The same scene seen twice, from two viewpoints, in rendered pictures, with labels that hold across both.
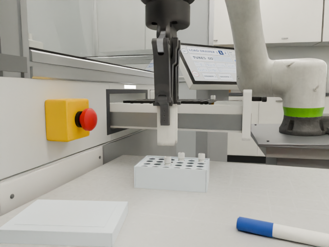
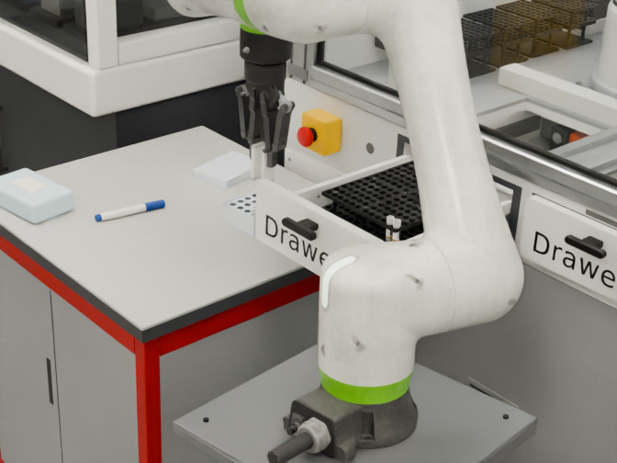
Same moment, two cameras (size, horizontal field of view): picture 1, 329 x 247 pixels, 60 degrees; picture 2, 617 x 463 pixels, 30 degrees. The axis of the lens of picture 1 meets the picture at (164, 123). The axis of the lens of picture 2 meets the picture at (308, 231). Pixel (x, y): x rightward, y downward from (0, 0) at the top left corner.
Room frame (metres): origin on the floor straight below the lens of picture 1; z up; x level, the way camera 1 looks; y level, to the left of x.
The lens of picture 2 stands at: (1.56, -1.63, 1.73)
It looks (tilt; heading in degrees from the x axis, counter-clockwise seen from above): 27 degrees down; 121
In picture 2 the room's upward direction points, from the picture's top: 3 degrees clockwise
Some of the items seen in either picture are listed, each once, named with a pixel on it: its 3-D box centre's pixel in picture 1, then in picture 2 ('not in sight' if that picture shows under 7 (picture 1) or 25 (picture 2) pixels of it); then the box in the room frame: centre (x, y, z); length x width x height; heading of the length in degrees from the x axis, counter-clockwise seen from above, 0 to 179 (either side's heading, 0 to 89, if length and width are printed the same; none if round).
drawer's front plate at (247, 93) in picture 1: (247, 111); (316, 240); (0.74, -0.22, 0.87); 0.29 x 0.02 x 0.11; 163
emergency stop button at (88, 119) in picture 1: (86, 119); (307, 136); (0.50, 0.14, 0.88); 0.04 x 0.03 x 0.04; 163
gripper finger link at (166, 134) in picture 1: (166, 125); (257, 161); (0.48, 0.00, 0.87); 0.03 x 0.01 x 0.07; 79
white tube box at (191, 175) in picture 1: (174, 172); (262, 208); (0.50, -0.02, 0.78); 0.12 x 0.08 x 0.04; 79
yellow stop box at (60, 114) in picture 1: (70, 118); (319, 132); (0.51, 0.17, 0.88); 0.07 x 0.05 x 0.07; 163
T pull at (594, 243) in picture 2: not in sight; (589, 244); (1.12, -0.03, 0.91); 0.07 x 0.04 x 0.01; 163
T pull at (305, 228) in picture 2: (258, 98); (304, 226); (0.73, -0.24, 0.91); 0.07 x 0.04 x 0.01; 163
